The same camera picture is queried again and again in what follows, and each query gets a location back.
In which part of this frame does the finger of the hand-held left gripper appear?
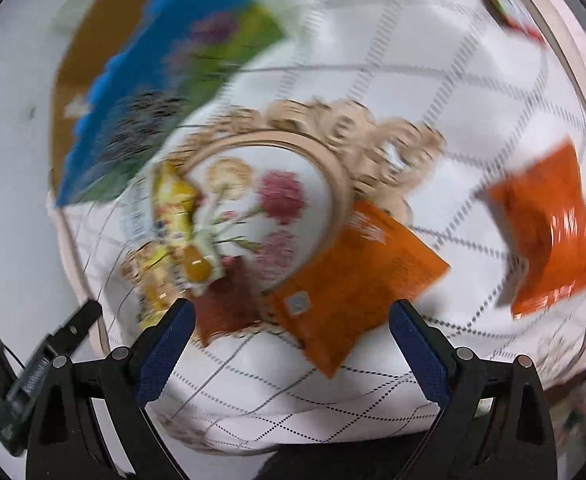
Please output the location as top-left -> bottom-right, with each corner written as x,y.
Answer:
46,300 -> 104,361

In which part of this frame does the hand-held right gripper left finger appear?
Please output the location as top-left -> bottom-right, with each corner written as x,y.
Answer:
26,297 -> 196,480

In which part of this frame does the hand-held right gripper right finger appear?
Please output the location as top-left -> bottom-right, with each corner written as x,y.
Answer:
389,299 -> 558,480

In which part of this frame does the small red snack packet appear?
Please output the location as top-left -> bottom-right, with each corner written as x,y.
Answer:
192,259 -> 265,347

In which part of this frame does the orange snack packet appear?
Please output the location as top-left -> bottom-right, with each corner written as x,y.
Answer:
267,200 -> 451,380
487,139 -> 586,319

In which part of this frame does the yellow egg snack packet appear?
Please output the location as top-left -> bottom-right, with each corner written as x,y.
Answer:
152,161 -> 225,297

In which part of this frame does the blue green snack bag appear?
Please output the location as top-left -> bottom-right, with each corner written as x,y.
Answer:
56,0 -> 300,207

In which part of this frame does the brown cardboard box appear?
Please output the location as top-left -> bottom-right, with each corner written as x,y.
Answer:
48,0 -> 214,186

